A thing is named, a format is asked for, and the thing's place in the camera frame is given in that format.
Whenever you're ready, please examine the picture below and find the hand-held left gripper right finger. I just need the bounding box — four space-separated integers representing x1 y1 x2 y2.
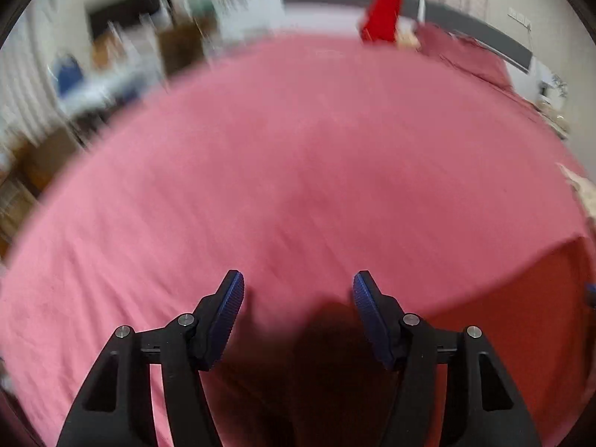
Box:
352 270 542 447

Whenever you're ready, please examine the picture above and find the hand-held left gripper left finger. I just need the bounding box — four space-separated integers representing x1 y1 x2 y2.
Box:
56 269 245 447

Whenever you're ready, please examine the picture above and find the dark red knit sweater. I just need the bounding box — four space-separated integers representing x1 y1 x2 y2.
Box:
198 235 596 447

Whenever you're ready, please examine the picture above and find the cream garment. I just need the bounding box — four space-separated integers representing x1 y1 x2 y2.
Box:
556 163 596 219

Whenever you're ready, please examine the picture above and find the pink bed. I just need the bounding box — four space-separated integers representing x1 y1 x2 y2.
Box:
0 28 596 447

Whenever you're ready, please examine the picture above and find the white floral nightstand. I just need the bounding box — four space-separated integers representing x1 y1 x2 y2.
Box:
212 0 285 45
531 67 571 138

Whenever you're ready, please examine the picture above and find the white cushion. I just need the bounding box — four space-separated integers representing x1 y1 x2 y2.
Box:
60 70 154 112

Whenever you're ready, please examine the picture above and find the maroon pillow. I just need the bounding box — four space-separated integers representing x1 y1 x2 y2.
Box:
414 23 513 91

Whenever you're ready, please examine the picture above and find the wooden desk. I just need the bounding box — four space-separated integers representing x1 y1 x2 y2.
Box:
158 19 210 75

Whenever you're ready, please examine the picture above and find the grey and white headboard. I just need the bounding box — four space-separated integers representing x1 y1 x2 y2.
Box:
279 0 534 75

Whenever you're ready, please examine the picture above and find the beige plush toy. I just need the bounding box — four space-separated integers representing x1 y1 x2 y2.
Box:
396 28 422 50

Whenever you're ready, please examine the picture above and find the blue chair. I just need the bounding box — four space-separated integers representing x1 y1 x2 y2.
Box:
53 53 85 98

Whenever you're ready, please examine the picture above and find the bright red garment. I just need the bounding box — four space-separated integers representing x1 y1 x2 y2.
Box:
358 0 403 45

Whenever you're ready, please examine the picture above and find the black television screen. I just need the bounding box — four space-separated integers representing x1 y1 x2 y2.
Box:
86 0 164 42

